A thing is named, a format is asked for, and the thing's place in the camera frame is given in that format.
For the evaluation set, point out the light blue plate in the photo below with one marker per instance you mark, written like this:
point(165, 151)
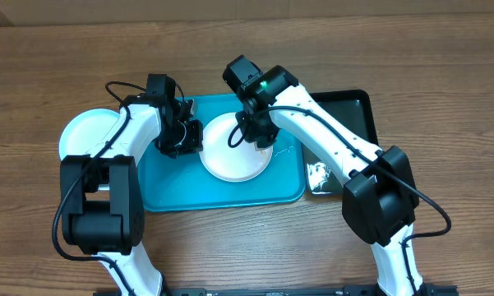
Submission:
point(85, 131)

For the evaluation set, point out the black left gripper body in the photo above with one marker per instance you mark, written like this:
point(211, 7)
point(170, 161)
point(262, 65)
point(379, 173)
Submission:
point(182, 138)

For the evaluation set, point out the pink plate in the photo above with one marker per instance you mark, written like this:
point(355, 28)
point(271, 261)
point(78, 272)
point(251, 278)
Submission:
point(238, 164)

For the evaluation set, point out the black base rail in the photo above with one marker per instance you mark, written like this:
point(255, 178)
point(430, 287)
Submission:
point(349, 290)

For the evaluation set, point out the teal plastic tray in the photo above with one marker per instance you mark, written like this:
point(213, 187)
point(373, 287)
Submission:
point(184, 184)

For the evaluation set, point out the black plastic tray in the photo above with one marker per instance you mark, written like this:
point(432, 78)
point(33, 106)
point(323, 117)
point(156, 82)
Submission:
point(352, 108)

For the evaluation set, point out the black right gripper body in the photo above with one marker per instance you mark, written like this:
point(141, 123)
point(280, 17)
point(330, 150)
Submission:
point(260, 128)

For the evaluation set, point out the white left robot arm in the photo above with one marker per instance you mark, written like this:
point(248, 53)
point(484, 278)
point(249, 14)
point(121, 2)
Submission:
point(101, 216)

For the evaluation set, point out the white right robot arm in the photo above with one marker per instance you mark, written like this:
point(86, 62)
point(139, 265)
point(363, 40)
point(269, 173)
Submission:
point(379, 195)

